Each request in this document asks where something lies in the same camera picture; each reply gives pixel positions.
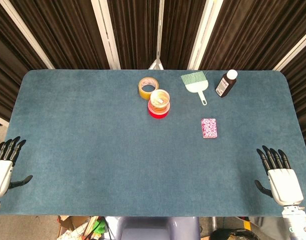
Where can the dark brown curtain panel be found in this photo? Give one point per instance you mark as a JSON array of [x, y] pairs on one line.
[[135, 32], [180, 30], [255, 30], [8, 62], [68, 32], [302, 95]]

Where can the white frame post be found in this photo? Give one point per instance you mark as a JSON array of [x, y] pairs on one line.
[[204, 35], [26, 35], [295, 53], [105, 35]]

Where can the black bag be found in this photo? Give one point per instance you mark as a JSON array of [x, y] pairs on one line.
[[232, 235]]

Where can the metal table leg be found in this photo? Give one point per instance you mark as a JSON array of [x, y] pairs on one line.
[[214, 222]]

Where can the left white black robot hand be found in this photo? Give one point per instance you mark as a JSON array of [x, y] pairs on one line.
[[1, 175]]

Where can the brown bottle with white cap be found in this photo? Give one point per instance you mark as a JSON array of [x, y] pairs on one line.
[[225, 86]]

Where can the green plastic toy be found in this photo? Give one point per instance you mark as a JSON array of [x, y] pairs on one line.
[[99, 227]]

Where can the pink patterned card pile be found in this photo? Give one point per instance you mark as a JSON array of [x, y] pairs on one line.
[[209, 128]]

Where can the red tape roll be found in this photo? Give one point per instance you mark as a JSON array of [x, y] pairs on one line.
[[157, 115]]

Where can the light green hand brush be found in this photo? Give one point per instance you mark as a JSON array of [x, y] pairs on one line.
[[196, 86]]

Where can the clear jar of rubber bands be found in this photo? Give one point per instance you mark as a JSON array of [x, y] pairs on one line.
[[159, 100]]

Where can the purple robot torso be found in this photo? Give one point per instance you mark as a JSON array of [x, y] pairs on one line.
[[147, 230]]

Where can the yellow tape roll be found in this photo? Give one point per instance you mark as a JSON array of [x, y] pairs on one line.
[[142, 93]]

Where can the thin white pole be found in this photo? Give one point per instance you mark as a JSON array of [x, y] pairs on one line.
[[156, 65]]

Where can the open cardboard box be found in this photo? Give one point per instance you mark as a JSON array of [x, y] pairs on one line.
[[73, 222]]

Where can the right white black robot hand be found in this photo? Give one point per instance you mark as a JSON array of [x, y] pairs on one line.
[[283, 185]]

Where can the blue table mat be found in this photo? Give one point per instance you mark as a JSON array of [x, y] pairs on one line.
[[92, 137]]

